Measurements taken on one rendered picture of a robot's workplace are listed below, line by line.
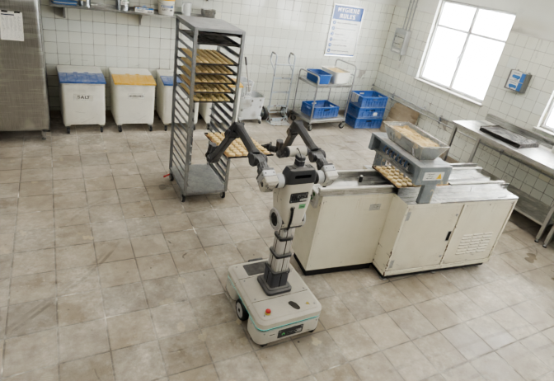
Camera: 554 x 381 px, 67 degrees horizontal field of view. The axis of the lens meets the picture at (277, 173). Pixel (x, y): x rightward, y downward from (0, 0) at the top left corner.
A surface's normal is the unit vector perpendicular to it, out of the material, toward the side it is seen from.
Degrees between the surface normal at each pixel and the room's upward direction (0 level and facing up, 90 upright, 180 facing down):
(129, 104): 92
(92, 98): 92
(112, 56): 90
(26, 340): 0
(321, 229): 90
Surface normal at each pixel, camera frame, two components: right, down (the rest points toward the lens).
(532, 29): -0.89, 0.07
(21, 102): 0.44, 0.46
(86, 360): 0.15, -0.88
